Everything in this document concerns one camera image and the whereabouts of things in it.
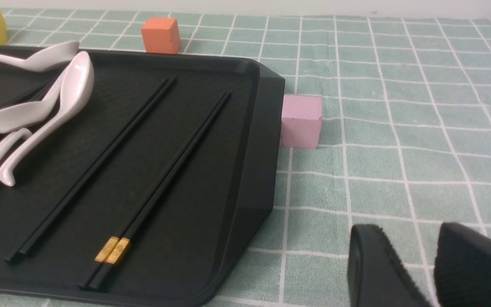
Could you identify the pink foam cube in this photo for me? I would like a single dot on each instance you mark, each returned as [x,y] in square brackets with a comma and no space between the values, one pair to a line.
[301,121]

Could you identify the gold-banded black chopstick right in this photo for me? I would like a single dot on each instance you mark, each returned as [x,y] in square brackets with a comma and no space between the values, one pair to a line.
[168,185]

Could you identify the plain black chopstick right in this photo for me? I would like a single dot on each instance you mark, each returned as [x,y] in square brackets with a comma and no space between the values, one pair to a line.
[98,168]

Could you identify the plain black chopstick left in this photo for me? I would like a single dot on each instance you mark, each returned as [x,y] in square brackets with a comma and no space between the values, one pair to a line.
[88,170]

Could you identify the black plastic tray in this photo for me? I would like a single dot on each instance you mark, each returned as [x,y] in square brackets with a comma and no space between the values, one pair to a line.
[149,196]

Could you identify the green checkered tablecloth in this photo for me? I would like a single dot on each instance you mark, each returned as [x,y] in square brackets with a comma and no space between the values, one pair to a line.
[405,141]

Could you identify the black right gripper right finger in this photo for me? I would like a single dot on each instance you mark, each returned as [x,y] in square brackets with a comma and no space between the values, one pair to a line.
[462,267]

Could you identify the white ceramic spoon middle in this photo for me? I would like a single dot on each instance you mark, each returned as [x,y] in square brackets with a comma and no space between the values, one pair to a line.
[25,114]

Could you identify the white ceramic spoon right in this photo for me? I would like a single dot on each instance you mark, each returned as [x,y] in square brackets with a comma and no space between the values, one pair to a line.
[76,88]

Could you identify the gold-banded black chopstick left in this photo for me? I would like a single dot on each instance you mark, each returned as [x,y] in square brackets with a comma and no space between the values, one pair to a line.
[160,183]

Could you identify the white ceramic spoon top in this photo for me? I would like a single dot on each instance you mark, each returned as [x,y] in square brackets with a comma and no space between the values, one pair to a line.
[44,59]

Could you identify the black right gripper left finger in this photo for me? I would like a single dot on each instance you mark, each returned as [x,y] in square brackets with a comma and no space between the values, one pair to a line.
[376,276]

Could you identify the plain black chopstick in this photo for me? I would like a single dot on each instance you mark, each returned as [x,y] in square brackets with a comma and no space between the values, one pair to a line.
[88,170]
[98,168]

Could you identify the gold-banded black chopstick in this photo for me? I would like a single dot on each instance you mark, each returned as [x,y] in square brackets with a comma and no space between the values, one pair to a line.
[168,185]
[160,183]

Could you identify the orange foam cube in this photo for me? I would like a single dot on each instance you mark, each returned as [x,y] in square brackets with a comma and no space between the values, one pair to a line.
[161,36]

